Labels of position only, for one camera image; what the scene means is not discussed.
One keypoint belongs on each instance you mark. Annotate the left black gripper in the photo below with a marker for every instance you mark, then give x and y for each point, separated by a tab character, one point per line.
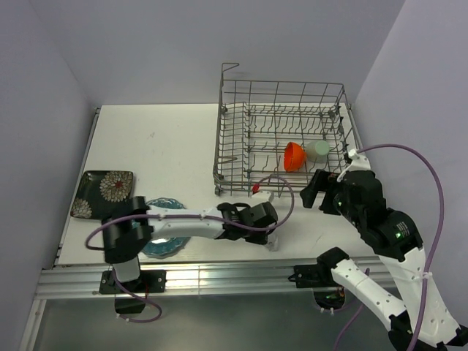
259	239

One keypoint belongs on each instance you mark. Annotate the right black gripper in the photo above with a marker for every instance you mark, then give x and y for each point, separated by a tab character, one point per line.
319	180

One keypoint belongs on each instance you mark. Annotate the clear drinking glass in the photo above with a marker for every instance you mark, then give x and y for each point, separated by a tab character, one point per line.
272	244

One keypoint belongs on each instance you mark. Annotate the light green cup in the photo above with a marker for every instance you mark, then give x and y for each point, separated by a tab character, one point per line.
317	149

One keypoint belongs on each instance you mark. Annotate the orange plastic bowl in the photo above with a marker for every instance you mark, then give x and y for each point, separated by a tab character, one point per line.
294	157

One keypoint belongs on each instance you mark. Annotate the teal scalloped plate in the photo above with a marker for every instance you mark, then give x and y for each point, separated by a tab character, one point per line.
165	247

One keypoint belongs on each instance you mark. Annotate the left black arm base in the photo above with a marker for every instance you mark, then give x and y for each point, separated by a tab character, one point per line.
131	298

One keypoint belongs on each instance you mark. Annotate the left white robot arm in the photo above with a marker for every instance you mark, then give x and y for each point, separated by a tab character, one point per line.
127	231

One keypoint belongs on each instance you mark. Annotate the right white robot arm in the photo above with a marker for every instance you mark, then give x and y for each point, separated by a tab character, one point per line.
394	237

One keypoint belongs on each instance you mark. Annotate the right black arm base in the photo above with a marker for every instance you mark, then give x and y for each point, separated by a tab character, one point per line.
312	276

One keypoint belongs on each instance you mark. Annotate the black floral square plate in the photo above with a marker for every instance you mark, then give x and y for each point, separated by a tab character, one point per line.
100	192

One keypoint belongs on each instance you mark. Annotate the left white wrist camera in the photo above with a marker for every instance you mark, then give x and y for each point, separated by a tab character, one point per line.
260	195

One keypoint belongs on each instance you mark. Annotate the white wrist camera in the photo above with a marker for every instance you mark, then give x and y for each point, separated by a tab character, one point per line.
358	162
260	195

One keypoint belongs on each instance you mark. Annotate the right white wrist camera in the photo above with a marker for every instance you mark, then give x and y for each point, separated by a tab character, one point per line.
358	162

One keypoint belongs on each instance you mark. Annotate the aluminium mounting rail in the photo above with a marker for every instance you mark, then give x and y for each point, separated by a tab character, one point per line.
228	278

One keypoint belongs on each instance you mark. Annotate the grey wire dish rack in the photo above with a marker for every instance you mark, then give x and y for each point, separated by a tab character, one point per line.
256	119

